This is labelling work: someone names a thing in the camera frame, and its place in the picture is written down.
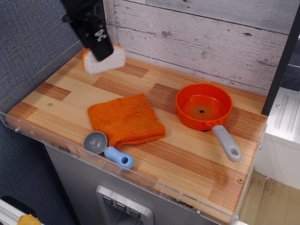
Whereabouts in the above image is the orange toy pan grey handle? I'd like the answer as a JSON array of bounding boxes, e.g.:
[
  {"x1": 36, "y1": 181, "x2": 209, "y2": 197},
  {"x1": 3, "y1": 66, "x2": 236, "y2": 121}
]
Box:
[{"x1": 175, "y1": 83, "x2": 242, "y2": 162}]

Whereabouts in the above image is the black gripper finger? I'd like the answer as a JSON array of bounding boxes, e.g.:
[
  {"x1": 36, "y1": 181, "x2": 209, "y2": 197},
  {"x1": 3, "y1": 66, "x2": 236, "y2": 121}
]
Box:
[{"x1": 75, "y1": 16, "x2": 113, "y2": 61}]

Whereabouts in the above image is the grey toy fridge cabinet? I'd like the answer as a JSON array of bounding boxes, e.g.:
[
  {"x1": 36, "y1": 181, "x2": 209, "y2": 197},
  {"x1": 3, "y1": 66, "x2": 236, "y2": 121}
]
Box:
[{"x1": 45, "y1": 146, "x2": 213, "y2": 225}]

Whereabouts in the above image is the clear acrylic guard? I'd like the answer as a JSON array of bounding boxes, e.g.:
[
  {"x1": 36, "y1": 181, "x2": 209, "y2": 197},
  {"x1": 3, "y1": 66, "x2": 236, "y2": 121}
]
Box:
[{"x1": 0, "y1": 32, "x2": 268, "y2": 225}]

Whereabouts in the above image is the toy bread slice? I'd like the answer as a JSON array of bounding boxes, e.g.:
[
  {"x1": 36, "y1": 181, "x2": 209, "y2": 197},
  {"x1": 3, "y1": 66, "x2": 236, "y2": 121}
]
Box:
[{"x1": 82, "y1": 44, "x2": 126, "y2": 74}]

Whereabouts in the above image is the right dark grey post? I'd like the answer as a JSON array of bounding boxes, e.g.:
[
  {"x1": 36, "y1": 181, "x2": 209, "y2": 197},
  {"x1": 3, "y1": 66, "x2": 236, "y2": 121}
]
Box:
[{"x1": 261, "y1": 6, "x2": 300, "y2": 116}]

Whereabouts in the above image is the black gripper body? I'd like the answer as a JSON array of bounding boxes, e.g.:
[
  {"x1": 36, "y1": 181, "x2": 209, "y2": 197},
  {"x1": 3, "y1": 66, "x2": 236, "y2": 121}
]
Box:
[{"x1": 61, "y1": 0, "x2": 103, "y2": 26}]

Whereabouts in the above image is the grey scoop blue handle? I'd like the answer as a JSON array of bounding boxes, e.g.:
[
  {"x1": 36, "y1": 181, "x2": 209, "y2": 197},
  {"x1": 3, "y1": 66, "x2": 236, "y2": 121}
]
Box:
[{"x1": 83, "y1": 131, "x2": 135, "y2": 171}]

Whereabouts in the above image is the yellow object at corner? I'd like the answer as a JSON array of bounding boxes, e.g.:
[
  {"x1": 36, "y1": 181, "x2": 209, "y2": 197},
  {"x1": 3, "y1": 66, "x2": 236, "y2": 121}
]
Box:
[{"x1": 17, "y1": 214, "x2": 42, "y2": 225}]

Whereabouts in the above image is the white grooved board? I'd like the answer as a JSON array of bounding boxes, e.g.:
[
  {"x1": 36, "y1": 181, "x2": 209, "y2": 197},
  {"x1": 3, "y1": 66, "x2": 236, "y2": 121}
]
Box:
[{"x1": 266, "y1": 87, "x2": 300, "y2": 144}]

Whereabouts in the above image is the orange knitted cloth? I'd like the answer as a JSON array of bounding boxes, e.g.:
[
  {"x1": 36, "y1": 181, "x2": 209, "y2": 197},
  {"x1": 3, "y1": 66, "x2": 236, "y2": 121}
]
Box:
[{"x1": 87, "y1": 93, "x2": 166, "y2": 148}]

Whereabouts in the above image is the silver dispenser panel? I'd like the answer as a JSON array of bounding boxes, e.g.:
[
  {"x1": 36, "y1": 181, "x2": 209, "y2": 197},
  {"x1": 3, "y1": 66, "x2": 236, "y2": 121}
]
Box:
[{"x1": 96, "y1": 185, "x2": 154, "y2": 225}]

